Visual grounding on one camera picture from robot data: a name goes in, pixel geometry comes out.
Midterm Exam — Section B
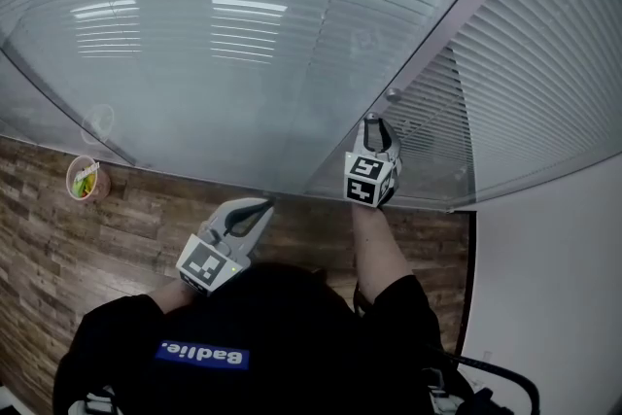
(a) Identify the black baseboard strip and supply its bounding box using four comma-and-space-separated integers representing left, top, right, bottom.
446, 208, 480, 354

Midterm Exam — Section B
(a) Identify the person's black shirt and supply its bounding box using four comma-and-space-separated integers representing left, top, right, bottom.
52, 262, 475, 415

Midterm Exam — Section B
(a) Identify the white harness strap buckle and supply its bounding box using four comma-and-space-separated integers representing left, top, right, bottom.
67, 386, 122, 415

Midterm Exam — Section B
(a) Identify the grey partition frame post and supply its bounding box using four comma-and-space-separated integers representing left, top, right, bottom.
303, 0, 555, 198
0, 33, 140, 167

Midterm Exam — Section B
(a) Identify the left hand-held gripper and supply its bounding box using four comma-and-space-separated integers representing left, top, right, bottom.
175, 197, 275, 296

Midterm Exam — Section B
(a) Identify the person's right forearm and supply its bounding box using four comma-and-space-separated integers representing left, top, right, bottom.
350, 203, 414, 305

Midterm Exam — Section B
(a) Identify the person's left forearm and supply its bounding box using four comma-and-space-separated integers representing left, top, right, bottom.
148, 279, 195, 315

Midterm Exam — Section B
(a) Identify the instant noodle cup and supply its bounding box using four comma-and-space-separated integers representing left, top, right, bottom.
65, 155, 112, 201

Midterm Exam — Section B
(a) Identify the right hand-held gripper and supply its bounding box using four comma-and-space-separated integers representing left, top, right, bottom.
345, 117, 403, 209

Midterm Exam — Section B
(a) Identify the thick black hose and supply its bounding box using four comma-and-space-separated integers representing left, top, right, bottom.
427, 344, 540, 415

